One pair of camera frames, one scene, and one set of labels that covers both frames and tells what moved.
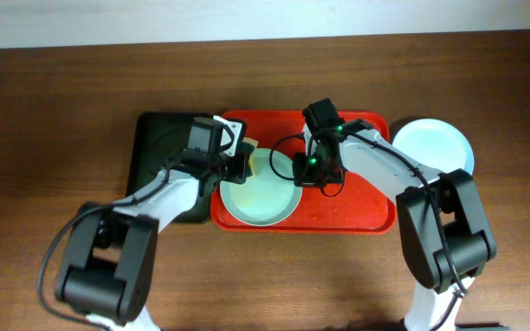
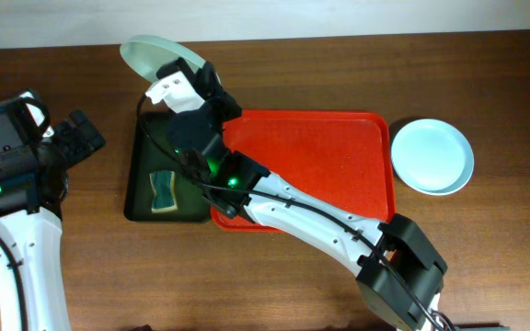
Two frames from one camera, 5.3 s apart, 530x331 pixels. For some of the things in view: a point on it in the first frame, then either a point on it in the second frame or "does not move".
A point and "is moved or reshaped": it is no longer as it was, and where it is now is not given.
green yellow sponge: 251,159 is moved or reshaped
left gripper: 238,167 → 81,133
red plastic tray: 356,207 does not move
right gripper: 306,177 → 210,94
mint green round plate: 270,198 is moved or reshaped
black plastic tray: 155,142 does not move
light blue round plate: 435,143 does not move
